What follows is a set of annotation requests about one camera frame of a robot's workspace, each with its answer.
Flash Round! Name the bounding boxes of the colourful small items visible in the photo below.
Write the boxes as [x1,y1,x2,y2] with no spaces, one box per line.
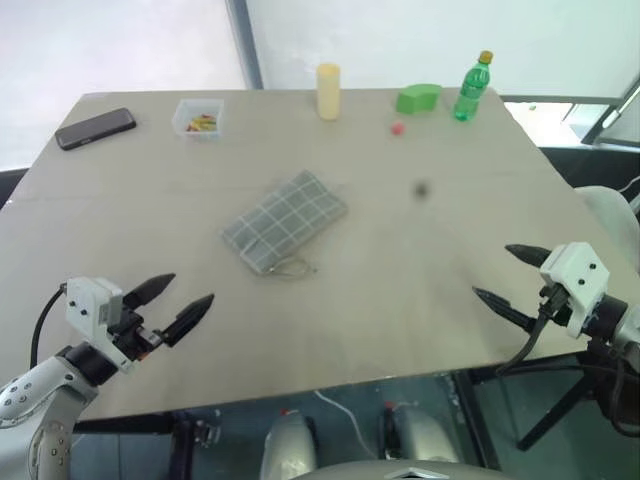
[185,114,220,133]

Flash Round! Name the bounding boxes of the grey rounded robot torso cover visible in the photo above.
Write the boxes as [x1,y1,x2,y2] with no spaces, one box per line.
[299,460,516,480]

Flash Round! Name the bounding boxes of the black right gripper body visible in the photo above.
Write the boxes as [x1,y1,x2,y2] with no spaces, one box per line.
[535,282,572,328]

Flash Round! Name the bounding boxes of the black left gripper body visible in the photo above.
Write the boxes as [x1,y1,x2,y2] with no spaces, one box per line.
[106,305,167,362]

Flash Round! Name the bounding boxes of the thin white cable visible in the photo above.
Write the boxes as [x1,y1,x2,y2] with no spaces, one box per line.
[313,390,374,464]

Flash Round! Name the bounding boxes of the white slanted pole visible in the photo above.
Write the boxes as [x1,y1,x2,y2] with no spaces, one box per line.
[601,74,640,132]

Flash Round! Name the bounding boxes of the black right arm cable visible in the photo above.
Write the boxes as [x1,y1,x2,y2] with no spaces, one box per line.
[495,289,560,378]

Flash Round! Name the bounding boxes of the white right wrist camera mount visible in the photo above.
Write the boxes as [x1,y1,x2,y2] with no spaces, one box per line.
[538,241,612,342]

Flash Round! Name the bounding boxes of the grey checked folded cloth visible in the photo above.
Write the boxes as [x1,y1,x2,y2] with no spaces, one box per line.
[220,168,350,274]

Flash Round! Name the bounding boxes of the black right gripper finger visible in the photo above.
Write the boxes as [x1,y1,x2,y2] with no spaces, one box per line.
[471,286,540,332]
[505,243,551,270]

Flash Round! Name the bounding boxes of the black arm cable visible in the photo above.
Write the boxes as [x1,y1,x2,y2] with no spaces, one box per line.
[495,289,560,378]
[30,283,70,370]

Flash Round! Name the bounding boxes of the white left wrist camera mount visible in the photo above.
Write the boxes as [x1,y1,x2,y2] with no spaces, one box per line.
[64,276,137,375]

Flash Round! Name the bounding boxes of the green plastic bottle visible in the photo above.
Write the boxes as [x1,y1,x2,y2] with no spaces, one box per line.
[452,49,495,123]

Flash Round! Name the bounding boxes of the black table leg frame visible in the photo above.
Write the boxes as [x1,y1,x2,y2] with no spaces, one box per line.
[452,349,609,471]

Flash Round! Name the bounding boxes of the clear plastic box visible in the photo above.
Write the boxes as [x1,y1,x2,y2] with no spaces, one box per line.
[171,97,225,141]

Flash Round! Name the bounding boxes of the white chair back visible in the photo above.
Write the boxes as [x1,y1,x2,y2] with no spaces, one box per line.
[573,185,640,274]

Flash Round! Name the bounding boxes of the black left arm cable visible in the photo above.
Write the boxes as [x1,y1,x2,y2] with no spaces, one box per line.
[30,283,70,370]

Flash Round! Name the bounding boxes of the grey window frame post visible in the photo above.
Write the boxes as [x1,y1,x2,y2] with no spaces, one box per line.
[223,0,265,92]

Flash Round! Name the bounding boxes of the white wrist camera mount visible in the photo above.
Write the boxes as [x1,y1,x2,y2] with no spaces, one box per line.
[64,276,137,375]
[538,241,612,342]

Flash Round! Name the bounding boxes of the black smartphone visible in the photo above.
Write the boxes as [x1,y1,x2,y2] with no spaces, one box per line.
[54,106,138,152]

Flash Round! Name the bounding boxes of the silver rounded robot leg shell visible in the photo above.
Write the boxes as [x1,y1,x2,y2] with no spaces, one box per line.
[261,411,320,480]
[383,405,460,469]

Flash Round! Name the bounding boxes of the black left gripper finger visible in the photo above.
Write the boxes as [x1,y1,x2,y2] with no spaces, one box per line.
[160,293,216,348]
[122,272,178,310]

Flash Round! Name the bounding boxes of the cream cylinder can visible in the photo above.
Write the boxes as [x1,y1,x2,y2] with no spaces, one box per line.
[315,62,342,121]

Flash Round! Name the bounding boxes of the green foam block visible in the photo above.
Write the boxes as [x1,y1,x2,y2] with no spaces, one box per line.
[395,83,444,116]

